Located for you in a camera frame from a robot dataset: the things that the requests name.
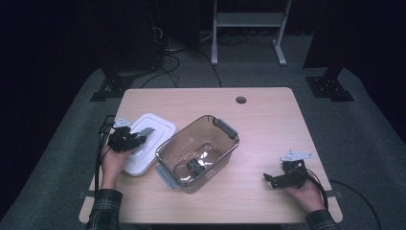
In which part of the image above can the orange toy car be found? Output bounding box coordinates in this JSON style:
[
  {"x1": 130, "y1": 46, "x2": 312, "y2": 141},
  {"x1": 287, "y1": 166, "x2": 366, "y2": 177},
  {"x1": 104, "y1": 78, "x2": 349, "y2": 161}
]
[{"x1": 185, "y1": 157, "x2": 207, "y2": 176}]

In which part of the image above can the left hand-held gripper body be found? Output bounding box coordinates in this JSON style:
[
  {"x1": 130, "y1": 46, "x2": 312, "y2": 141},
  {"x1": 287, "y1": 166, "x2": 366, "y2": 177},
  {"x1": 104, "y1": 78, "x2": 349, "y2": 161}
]
[{"x1": 107, "y1": 118, "x2": 142, "y2": 153}]

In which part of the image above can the white box lid grey handle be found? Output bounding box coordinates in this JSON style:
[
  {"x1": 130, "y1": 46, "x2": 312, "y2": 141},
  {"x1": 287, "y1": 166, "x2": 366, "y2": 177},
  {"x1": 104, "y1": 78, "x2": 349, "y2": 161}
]
[{"x1": 122, "y1": 112, "x2": 177, "y2": 177}]

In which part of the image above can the black stand base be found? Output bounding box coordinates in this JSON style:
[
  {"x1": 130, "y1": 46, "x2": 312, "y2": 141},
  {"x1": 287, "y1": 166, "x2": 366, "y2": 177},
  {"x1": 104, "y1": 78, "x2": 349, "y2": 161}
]
[
  {"x1": 304, "y1": 65, "x2": 355, "y2": 103},
  {"x1": 89, "y1": 66, "x2": 136, "y2": 103}
]

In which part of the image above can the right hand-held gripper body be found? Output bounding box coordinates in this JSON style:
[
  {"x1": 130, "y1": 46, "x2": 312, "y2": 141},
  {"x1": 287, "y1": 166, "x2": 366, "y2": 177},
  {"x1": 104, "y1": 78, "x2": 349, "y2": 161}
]
[{"x1": 280, "y1": 149, "x2": 313, "y2": 190}]

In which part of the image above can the person's right hand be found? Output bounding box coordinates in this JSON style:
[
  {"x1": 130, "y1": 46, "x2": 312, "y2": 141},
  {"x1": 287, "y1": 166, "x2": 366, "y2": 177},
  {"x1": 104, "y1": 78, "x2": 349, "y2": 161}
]
[{"x1": 283, "y1": 180, "x2": 325, "y2": 214}]

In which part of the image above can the black straight floor cable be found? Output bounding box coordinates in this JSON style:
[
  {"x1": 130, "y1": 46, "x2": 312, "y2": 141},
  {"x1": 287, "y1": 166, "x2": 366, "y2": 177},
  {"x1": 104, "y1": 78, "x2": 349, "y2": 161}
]
[{"x1": 196, "y1": 47, "x2": 224, "y2": 89}]

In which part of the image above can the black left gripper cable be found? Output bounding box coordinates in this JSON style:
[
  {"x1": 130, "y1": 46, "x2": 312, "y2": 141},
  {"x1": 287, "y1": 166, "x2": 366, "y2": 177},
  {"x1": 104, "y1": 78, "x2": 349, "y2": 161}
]
[{"x1": 94, "y1": 126, "x2": 112, "y2": 194}]

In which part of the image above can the white metal stand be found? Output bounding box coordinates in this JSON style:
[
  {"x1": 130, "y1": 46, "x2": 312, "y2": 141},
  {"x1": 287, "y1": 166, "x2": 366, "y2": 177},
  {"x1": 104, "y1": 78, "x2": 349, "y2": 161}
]
[{"x1": 210, "y1": 0, "x2": 293, "y2": 67}]

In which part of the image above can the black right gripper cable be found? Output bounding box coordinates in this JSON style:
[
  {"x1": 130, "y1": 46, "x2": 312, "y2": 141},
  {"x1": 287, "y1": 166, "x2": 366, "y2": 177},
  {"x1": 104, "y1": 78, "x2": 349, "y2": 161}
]
[{"x1": 301, "y1": 168, "x2": 383, "y2": 230}]

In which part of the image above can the brown transparent storage box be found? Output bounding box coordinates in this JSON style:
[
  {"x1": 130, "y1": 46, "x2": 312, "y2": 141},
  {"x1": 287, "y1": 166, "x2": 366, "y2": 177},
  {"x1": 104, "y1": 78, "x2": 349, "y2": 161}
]
[{"x1": 154, "y1": 114, "x2": 240, "y2": 195}]

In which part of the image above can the person's left hand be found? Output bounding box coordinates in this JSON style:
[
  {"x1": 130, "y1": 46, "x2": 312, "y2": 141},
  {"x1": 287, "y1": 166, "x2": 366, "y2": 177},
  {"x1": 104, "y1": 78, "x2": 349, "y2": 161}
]
[{"x1": 101, "y1": 147, "x2": 133, "y2": 190}]

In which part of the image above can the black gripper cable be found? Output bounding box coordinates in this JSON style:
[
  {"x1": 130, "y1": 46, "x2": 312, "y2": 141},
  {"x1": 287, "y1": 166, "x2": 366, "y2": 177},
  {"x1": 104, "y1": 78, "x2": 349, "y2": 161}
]
[
  {"x1": 94, "y1": 126, "x2": 112, "y2": 194},
  {"x1": 301, "y1": 168, "x2": 383, "y2": 230}
]

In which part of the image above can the black looped floor cable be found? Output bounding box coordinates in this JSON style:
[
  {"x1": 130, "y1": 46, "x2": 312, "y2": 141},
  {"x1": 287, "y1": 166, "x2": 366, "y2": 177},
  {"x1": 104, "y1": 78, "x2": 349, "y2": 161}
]
[{"x1": 140, "y1": 53, "x2": 182, "y2": 89}]

